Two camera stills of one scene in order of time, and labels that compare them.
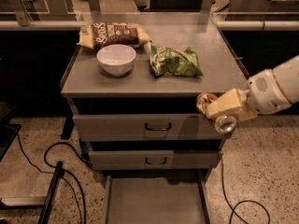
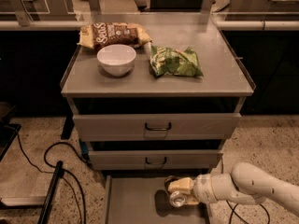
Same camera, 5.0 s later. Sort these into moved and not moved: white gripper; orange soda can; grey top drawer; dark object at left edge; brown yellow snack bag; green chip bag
Moved: orange soda can; white gripper
Not moved: grey top drawer; green chip bag; brown yellow snack bag; dark object at left edge
